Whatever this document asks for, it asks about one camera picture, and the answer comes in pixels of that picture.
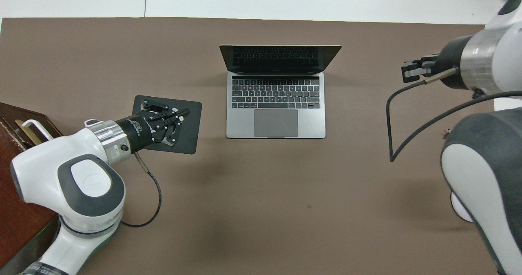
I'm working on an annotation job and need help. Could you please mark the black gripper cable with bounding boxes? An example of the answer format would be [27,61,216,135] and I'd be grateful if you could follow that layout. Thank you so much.
[120,152,163,228]
[386,67,522,163]

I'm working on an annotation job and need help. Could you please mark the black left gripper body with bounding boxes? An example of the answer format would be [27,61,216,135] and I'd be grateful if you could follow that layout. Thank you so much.
[115,114,159,153]

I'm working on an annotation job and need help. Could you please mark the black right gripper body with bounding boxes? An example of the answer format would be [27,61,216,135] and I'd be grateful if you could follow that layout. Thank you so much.
[437,36,470,90]

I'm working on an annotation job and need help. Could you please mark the brown table mat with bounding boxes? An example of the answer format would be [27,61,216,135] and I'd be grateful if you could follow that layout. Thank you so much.
[0,17,496,275]

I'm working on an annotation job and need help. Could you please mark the grey laptop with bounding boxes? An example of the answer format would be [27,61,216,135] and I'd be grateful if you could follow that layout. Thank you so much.
[219,44,342,139]

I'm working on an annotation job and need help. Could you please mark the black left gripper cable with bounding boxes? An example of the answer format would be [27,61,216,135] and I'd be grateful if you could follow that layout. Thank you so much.
[120,152,163,228]

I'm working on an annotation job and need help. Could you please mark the black mouse pad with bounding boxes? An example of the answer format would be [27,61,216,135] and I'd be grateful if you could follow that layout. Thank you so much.
[131,95,203,155]

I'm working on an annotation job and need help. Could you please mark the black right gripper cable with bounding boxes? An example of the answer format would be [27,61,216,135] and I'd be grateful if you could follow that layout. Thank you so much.
[386,67,522,163]

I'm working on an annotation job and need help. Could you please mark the white desk lamp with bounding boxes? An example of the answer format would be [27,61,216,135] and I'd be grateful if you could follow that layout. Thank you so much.
[450,189,476,223]

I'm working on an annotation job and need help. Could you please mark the white box handle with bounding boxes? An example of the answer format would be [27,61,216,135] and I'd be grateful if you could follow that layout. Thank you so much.
[21,119,53,142]

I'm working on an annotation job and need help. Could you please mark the dark wooden box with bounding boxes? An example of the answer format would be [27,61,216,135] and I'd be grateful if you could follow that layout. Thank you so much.
[0,102,64,267]

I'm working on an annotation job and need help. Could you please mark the brass handle plate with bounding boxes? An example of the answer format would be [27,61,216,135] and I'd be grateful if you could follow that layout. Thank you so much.
[14,119,35,149]

